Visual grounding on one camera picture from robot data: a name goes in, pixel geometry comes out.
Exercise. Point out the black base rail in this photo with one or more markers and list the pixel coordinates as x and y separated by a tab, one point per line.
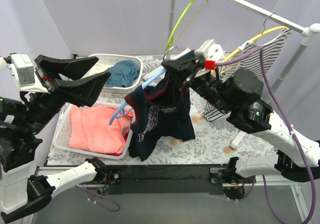
178	178

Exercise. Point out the white plastic basket rear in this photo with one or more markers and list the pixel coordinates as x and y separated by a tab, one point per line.
111	60

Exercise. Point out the white plastic basket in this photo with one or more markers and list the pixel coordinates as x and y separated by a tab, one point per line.
62	137
111	60

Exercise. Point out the striped tank top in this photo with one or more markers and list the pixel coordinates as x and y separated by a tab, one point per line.
270	52

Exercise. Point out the green hanger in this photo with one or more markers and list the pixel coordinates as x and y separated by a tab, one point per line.
181	25

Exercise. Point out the pink cloth in basket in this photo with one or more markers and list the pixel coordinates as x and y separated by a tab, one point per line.
91	130

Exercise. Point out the white plastic basket front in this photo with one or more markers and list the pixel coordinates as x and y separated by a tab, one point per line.
62	137

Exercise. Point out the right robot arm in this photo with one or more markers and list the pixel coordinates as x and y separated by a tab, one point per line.
295	157

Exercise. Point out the yellow hanger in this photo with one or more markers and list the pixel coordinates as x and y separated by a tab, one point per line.
224	69

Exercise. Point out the white clothes rack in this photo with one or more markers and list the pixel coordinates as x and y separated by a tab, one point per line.
308	33

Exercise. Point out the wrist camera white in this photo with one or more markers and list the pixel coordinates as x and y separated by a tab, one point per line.
208	54
22	69

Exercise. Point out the teal cloth in basket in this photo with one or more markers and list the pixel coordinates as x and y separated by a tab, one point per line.
122	74

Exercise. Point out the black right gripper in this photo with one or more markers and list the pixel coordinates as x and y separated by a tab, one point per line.
189	73

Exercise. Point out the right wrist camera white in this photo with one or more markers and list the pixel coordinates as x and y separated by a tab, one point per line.
208	54

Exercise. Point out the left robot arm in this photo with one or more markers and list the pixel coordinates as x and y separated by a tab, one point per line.
45	85

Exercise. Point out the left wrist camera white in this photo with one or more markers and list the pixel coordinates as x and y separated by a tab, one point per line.
22	69

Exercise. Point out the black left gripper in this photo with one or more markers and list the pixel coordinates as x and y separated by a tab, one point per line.
44	77

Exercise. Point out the navy tank top red trim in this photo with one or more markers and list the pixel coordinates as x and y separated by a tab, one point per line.
160	111

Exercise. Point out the white cloth in basket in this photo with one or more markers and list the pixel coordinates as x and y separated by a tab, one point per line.
98	68

